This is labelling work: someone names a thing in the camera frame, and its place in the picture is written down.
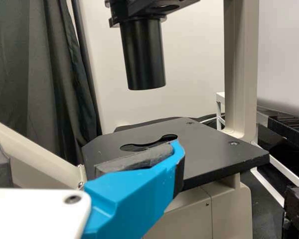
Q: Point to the white metal frame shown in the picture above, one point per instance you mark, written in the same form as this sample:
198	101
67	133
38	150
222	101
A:
220	109

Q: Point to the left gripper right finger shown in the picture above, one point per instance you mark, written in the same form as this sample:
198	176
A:
134	199

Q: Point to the cream microscope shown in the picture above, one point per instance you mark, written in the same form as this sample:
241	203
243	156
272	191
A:
214	154

